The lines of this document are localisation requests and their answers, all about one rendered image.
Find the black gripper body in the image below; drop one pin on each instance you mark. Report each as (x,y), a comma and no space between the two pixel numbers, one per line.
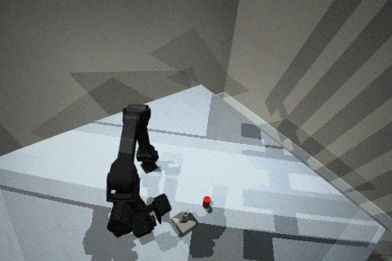
(159,205)

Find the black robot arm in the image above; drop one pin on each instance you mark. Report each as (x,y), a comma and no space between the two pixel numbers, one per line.
(124,177)

